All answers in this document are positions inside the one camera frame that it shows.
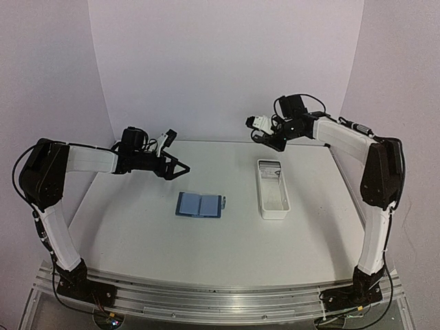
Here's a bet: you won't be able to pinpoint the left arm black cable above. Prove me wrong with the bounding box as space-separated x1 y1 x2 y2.
49 264 100 312

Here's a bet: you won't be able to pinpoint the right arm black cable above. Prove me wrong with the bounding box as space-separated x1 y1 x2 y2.
273 93 396 142

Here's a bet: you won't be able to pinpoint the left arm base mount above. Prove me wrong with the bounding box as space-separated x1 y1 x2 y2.
56 258 117 307

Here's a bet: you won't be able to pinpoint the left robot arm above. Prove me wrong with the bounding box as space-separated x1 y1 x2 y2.
12 126 190 272

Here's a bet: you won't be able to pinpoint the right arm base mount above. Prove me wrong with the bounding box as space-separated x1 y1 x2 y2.
320 266 384 311

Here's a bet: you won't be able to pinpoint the black VIP card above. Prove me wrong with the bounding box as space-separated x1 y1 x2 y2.
258 160 282 179

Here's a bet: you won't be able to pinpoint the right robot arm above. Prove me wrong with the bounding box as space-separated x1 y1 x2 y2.
245 93 406 276

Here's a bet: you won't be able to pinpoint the white plastic tray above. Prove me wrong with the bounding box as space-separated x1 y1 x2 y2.
256 159 291 220

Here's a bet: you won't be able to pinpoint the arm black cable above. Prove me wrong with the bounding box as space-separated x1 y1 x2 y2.
273 93 396 142
49 264 100 312

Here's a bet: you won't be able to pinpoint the blue card holder wallet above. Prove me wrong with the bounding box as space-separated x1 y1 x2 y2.
175 192 226 219

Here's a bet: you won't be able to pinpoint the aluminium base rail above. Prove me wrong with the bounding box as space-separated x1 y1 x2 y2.
16 261 415 330

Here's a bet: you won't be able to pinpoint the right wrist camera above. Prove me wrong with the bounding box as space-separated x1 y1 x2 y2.
245 115 273 135

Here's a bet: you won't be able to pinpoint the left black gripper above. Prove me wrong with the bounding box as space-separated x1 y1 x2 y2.
132 149 190 179

